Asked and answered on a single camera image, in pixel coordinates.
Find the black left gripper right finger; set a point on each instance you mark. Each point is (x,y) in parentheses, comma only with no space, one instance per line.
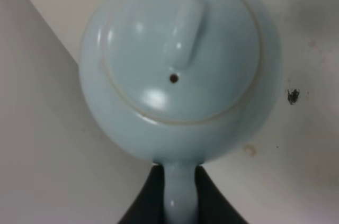
(213,208)

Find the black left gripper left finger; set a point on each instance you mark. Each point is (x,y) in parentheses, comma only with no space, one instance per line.
(148,207)

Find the light blue porcelain teapot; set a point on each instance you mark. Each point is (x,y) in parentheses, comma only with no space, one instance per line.
(180,83)

